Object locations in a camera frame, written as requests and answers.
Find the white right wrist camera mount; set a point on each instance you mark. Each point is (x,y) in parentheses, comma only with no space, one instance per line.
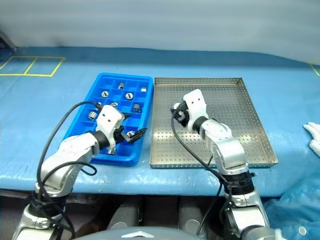
(196,102)

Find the metal roller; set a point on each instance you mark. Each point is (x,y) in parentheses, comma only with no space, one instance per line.
(99,104)
(130,134)
(105,94)
(111,150)
(129,96)
(121,85)
(136,108)
(114,104)
(143,89)
(92,115)

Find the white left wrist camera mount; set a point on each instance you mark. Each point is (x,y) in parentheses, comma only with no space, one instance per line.
(108,117)

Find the blue compartment tray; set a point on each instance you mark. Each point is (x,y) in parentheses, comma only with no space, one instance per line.
(85,125)

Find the dark metal frame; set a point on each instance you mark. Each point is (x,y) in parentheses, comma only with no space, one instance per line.
(6,41)

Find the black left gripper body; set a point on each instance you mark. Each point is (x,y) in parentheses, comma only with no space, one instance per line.
(120,135)

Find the crumpled blue plastic sheet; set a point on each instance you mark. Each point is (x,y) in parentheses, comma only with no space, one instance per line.
(295,212)

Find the perforated steel tray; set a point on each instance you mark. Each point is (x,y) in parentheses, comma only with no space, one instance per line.
(232,112)

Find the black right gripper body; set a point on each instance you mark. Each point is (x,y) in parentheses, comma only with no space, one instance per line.
(184,113)

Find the white gloved person hand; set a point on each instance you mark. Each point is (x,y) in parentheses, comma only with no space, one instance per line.
(315,135)

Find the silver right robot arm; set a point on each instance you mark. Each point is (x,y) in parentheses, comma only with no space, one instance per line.
(225,145)

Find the dark grey rounded block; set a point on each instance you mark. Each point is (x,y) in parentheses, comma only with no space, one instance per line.
(123,216)
(192,215)

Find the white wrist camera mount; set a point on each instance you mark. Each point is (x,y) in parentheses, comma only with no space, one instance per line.
(108,117)
(196,102)

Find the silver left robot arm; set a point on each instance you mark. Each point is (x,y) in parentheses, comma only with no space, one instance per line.
(70,150)

